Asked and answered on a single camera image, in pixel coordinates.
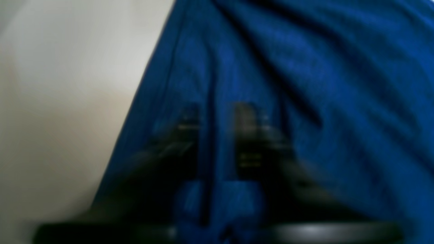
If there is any dark blue t-shirt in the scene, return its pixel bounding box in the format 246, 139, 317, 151
94, 0, 433, 244

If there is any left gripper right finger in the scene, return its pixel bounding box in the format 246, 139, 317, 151
234, 102, 403, 244

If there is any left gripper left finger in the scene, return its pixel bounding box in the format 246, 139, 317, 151
34, 105, 200, 244

